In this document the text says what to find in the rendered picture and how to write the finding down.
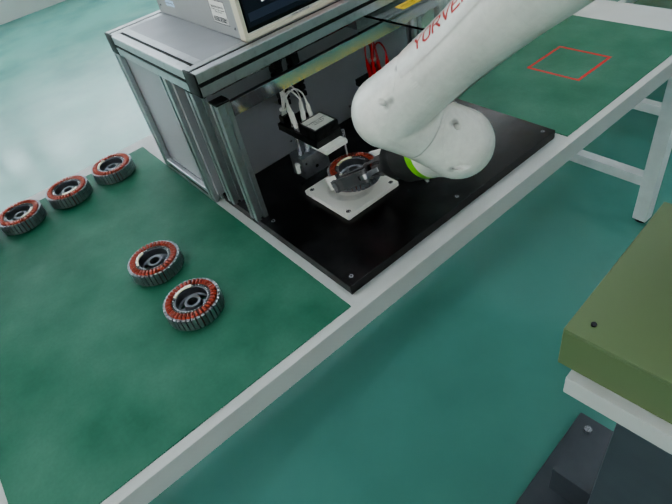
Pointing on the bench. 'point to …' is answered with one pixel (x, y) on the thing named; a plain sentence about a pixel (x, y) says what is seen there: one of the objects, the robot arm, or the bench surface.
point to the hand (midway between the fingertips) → (354, 169)
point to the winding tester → (233, 15)
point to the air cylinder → (311, 163)
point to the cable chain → (282, 71)
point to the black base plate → (368, 260)
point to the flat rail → (310, 66)
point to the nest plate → (353, 204)
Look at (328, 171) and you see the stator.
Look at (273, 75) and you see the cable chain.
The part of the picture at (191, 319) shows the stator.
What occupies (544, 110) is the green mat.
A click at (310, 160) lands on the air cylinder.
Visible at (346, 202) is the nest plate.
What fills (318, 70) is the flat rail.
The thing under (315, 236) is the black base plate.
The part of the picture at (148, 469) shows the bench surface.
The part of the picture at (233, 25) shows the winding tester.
